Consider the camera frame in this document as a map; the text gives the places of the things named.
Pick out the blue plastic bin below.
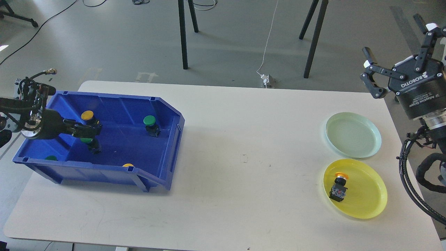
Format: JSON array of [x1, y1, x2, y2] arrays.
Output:
[[12, 91, 185, 192]]

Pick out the black stand base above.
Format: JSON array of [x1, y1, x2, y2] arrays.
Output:
[[0, 0, 39, 28]]

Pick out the yellow plate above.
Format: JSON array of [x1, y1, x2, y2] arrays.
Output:
[[322, 159, 388, 220]]

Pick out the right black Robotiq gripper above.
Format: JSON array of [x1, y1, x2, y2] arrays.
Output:
[[360, 13, 446, 121]]

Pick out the white power adapter with cable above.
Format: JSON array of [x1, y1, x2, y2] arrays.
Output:
[[256, 0, 279, 89]]

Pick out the black tripod leg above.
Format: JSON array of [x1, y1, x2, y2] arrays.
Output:
[[299, 0, 329, 78], [177, 0, 199, 70]]

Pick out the green button in corner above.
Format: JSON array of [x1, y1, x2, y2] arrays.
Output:
[[45, 155, 58, 161]]

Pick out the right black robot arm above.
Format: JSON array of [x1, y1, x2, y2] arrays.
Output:
[[360, 14, 446, 225]]

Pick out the black floor cable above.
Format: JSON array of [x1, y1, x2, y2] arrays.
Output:
[[0, 0, 79, 66]]

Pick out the black tripod leg right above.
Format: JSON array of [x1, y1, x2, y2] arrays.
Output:
[[299, 0, 329, 78]]

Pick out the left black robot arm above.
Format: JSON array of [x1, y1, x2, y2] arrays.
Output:
[[0, 68, 102, 146]]

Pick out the black tripod leg left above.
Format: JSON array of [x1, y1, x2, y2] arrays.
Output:
[[177, 0, 199, 70]]

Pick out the pale green plate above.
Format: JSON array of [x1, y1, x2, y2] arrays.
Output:
[[324, 112, 382, 159]]

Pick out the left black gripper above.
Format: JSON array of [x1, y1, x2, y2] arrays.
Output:
[[21, 109, 102, 139]]

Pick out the green button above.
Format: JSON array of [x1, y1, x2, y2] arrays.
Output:
[[45, 155, 58, 161], [143, 115, 161, 138], [80, 138, 102, 154]]

